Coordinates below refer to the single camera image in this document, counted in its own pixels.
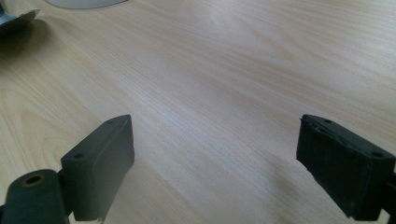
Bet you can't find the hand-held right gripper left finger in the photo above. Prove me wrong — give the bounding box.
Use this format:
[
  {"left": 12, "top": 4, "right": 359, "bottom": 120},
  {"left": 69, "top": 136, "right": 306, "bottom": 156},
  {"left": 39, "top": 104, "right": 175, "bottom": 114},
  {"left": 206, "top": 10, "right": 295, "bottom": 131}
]
[{"left": 60, "top": 114, "right": 135, "bottom": 222}]

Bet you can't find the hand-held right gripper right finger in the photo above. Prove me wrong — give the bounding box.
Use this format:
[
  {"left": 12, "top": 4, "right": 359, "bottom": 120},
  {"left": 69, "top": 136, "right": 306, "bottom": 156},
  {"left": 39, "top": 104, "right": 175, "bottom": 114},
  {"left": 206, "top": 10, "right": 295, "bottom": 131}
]
[{"left": 295, "top": 114, "right": 396, "bottom": 222}]

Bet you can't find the white round plate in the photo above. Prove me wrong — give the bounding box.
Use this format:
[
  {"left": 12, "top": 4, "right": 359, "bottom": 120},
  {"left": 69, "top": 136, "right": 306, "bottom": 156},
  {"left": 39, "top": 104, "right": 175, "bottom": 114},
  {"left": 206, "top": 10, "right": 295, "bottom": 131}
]
[{"left": 45, "top": 0, "right": 129, "bottom": 10}]

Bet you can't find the shiny metal object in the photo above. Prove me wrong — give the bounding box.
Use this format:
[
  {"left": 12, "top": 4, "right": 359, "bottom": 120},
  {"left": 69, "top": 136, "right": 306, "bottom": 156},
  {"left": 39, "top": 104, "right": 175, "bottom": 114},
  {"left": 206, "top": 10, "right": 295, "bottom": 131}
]
[{"left": 0, "top": 8, "right": 41, "bottom": 33}]

